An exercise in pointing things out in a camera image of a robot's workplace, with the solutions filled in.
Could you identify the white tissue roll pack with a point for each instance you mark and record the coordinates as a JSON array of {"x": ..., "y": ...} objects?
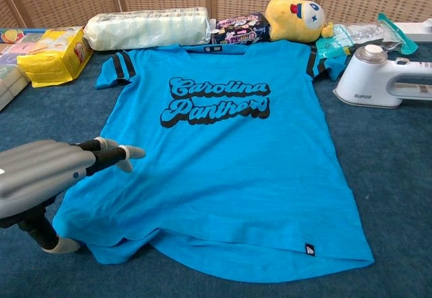
[{"x": 145, "y": 29}]

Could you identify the dark purple snack pack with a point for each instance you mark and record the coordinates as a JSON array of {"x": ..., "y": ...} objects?
[{"x": 241, "y": 29}]

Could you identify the clear teal-edged plastic bag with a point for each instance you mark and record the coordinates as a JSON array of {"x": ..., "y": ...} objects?
[{"x": 381, "y": 36}]

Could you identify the blue fruit print box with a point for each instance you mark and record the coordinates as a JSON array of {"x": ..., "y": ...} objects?
[{"x": 11, "y": 36}]

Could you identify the dark teal carpet table cover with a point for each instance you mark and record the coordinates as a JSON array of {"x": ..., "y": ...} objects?
[{"x": 60, "y": 115}]

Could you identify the yellow plush toy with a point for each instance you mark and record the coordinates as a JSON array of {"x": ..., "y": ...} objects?
[{"x": 290, "y": 21}]

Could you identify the blue Carolina Panthers shirt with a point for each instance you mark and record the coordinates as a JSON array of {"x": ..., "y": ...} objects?
[{"x": 219, "y": 176}]

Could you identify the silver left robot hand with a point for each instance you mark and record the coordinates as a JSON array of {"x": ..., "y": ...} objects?
[{"x": 37, "y": 169}]

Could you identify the pastel tissue box pack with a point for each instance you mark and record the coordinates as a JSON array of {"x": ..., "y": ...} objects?
[{"x": 10, "y": 81}]

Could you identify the white handheld garment steamer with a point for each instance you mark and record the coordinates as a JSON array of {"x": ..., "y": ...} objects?
[{"x": 364, "y": 81}]

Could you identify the yellow biscuit bag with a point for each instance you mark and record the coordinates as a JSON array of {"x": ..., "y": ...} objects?
[{"x": 54, "y": 58}]

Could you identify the teal printed packet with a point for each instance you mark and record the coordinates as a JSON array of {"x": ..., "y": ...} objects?
[{"x": 332, "y": 43}]

